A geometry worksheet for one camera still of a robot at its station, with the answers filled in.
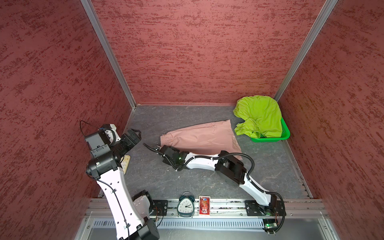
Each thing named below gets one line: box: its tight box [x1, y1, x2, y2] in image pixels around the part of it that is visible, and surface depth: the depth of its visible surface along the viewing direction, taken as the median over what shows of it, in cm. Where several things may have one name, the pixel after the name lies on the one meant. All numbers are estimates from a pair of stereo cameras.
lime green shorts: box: [233, 95, 283, 138], surface depth 108 cm
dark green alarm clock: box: [176, 191, 195, 218], surface depth 73 cm
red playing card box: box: [198, 195, 211, 216], surface depth 75 cm
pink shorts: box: [160, 119, 243, 160], surface depth 101 cm
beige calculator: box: [120, 154, 131, 175], surface depth 90 cm
